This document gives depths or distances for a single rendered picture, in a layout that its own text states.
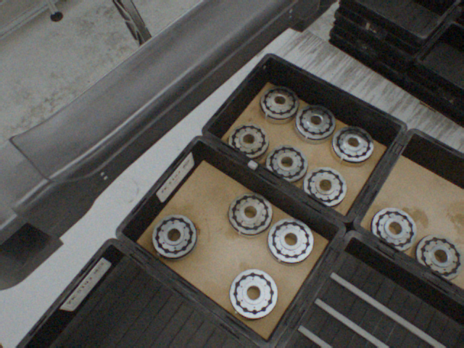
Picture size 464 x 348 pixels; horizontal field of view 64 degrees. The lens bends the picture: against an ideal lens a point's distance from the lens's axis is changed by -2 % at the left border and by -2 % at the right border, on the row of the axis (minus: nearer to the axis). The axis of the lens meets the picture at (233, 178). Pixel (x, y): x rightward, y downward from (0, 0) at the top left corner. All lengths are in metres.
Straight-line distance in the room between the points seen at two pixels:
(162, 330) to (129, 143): 0.65
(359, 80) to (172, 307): 0.90
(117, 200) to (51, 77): 1.44
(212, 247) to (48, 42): 2.00
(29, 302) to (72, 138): 0.89
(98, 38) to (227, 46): 2.26
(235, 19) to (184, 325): 0.69
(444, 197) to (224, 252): 0.55
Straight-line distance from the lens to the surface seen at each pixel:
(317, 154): 0.99
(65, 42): 2.60
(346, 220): 0.83
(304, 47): 1.38
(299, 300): 0.77
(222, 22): 0.32
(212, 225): 0.91
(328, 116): 1.02
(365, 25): 1.78
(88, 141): 0.27
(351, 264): 0.91
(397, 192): 1.00
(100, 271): 0.88
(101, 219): 1.12
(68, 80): 2.40
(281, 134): 1.01
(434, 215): 1.02
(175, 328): 0.88
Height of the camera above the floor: 1.69
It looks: 66 degrees down
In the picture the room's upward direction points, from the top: 4 degrees counter-clockwise
